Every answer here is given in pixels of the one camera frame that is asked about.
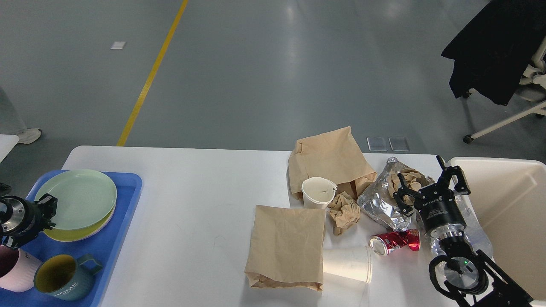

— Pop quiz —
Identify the person's white shoe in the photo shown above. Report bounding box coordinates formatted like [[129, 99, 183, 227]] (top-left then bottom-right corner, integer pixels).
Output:
[[17, 128, 42, 145]]

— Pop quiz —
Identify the lying white paper cup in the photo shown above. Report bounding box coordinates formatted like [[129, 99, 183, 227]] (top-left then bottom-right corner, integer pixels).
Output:
[[322, 246, 372, 284]]

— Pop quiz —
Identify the white office chair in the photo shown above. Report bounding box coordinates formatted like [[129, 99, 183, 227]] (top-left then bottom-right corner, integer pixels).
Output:
[[462, 38, 546, 144]]

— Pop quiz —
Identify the mint green plate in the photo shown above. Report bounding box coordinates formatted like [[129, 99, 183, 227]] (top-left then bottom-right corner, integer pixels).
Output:
[[35, 169, 117, 231]]

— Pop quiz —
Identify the floor outlet plate left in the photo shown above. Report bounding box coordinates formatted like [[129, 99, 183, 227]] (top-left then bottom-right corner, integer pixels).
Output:
[[366, 137, 388, 152]]

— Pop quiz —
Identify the silver foil bag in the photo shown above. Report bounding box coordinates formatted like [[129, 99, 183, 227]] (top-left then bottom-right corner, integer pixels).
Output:
[[357, 157, 412, 231]]

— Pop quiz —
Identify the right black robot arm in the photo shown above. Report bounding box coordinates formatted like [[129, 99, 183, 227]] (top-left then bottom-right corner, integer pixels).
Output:
[[393, 156, 533, 307]]

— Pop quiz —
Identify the crumpled brown paper ball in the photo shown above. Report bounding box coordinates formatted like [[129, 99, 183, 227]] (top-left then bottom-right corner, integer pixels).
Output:
[[327, 191, 360, 236]]

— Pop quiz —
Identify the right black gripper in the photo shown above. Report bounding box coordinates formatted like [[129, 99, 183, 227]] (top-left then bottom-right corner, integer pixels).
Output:
[[393, 155, 471, 237]]

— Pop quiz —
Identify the brown paper in foil bag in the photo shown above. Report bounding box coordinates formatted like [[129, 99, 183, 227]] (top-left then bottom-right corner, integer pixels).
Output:
[[387, 168, 435, 198]]

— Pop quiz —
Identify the floor outlet plate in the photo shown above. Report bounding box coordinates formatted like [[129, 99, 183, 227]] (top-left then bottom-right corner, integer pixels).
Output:
[[366, 137, 388, 152], [388, 137, 410, 152]]

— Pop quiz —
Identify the black jacket on chair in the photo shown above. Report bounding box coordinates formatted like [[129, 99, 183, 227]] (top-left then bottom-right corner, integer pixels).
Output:
[[441, 0, 546, 105]]

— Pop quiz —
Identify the pink ribbed mug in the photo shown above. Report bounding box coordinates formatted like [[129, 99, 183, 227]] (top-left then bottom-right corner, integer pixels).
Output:
[[0, 245, 43, 292]]

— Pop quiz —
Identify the upright white paper cup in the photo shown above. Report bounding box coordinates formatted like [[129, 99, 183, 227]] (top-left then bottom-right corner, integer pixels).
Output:
[[302, 177, 337, 210]]

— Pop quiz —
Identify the yellow plate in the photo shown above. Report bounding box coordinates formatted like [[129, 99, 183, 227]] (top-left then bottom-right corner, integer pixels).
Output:
[[44, 206, 116, 242]]

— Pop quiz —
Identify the beige plastic bin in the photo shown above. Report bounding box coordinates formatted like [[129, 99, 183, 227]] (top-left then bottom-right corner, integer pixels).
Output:
[[449, 157, 546, 307]]

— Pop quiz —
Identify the person's grey trouser leg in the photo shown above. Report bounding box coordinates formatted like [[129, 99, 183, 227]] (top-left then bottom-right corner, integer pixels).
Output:
[[0, 87, 27, 135]]

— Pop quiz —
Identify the crumpled large brown paper bag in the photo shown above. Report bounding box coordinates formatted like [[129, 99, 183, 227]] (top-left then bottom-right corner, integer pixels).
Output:
[[288, 127, 377, 200]]

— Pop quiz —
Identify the crushed red soda can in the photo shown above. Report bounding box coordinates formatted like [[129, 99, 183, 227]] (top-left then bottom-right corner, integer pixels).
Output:
[[369, 229, 421, 256]]

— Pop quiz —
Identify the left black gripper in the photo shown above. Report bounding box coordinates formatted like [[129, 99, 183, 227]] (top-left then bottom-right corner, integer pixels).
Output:
[[1, 194, 58, 249]]

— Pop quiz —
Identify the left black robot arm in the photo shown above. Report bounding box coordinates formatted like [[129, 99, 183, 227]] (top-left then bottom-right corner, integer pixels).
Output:
[[0, 183, 57, 250]]

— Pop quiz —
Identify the floor outlet plate right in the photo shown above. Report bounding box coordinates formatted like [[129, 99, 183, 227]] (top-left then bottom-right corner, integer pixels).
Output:
[[388, 137, 410, 152]]

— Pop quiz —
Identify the blue plastic tray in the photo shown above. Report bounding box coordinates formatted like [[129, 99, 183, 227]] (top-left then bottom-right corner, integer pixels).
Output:
[[0, 172, 142, 307]]

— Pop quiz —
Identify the teal mug yellow inside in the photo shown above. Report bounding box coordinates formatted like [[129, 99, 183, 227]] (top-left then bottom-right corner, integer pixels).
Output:
[[33, 253, 103, 301]]

